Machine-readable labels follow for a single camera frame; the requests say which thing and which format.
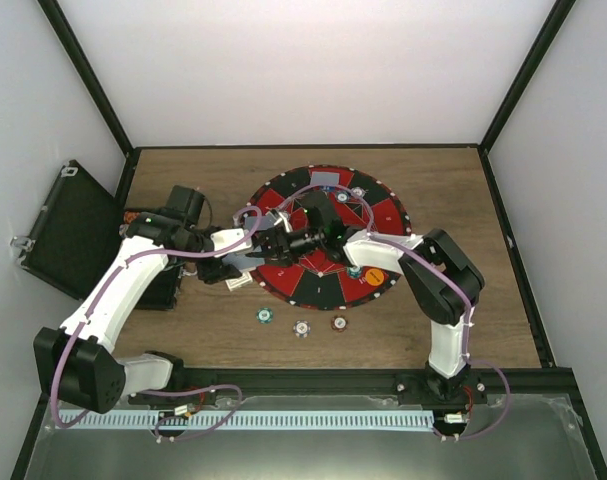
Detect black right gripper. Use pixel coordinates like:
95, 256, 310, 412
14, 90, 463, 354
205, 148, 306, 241
253, 225, 326, 267

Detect mixed chips in case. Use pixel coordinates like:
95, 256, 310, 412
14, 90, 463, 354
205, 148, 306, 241
119, 211, 139, 238

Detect light blue slotted rail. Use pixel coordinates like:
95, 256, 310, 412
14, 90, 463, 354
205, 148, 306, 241
74, 410, 434, 432

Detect black poker set case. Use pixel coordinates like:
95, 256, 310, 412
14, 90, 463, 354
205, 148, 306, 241
12, 160, 164, 300

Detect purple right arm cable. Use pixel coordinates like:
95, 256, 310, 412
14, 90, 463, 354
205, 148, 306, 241
277, 184, 512, 441

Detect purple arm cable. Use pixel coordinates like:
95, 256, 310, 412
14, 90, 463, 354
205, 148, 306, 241
277, 184, 512, 441
49, 204, 264, 444

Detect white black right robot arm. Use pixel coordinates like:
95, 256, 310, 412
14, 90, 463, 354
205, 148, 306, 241
235, 191, 485, 403

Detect white blue chip stack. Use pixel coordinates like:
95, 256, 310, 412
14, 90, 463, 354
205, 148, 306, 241
293, 320, 311, 338

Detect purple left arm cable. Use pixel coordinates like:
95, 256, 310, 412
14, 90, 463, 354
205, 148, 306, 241
49, 204, 264, 444

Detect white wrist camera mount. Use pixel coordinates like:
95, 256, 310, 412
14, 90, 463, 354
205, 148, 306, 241
210, 228, 252, 254

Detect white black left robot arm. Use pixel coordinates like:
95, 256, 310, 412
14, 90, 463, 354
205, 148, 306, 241
33, 186, 292, 428

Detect white blue poker chip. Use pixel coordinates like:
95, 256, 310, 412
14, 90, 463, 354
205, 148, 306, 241
352, 187, 366, 198

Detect orange big blind button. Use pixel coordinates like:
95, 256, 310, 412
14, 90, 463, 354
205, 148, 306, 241
364, 268, 386, 287

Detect blue patterned card deck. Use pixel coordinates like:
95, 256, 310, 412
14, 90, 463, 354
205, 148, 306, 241
222, 252, 265, 272

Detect round red black poker mat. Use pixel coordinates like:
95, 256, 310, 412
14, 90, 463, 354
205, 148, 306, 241
249, 165, 412, 310

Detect playing card deck box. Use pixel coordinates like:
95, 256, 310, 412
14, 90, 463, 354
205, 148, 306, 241
225, 272, 253, 291

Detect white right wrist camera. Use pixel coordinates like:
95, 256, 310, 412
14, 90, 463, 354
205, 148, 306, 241
269, 209, 293, 233

